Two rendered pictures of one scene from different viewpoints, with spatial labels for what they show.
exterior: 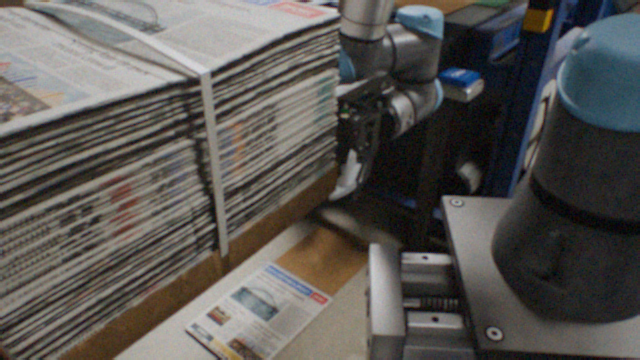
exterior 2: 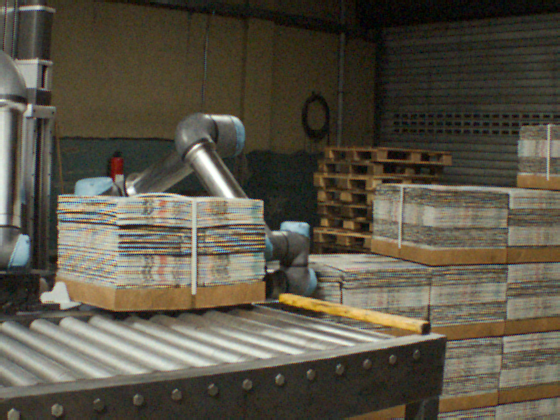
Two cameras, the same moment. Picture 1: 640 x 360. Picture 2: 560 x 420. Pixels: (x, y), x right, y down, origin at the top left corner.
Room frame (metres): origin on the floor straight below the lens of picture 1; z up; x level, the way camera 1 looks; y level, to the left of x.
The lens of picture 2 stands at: (2.24, 0.83, 1.12)
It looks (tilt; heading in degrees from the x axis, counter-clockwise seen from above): 3 degrees down; 191
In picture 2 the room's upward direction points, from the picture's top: 2 degrees clockwise
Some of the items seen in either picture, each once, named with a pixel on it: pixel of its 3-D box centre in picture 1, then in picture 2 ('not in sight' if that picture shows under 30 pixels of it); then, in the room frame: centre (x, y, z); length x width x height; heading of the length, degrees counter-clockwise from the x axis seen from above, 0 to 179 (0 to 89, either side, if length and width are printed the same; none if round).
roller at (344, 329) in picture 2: not in sight; (316, 331); (0.49, 0.57, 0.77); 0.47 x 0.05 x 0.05; 51
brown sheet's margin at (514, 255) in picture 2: not in sight; (510, 249); (-0.69, 1.04, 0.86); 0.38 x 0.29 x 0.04; 33
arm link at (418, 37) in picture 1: (409, 45); not in sight; (0.74, -0.15, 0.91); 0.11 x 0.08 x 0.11; 121
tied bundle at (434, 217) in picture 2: not in sight; (439, 222); (-0.53, 0.79, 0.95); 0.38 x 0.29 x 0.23; 34
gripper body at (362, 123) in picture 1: (359, 129); (12, 293); (0.63, -0.06, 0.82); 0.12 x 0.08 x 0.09; 141
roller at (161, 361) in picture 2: not in sight; (122, 352); (0.85, 0.28, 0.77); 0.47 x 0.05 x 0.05; 51
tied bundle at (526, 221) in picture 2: not in sight; (511, 223); (-0.69, 1.04, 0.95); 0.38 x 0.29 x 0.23; 33
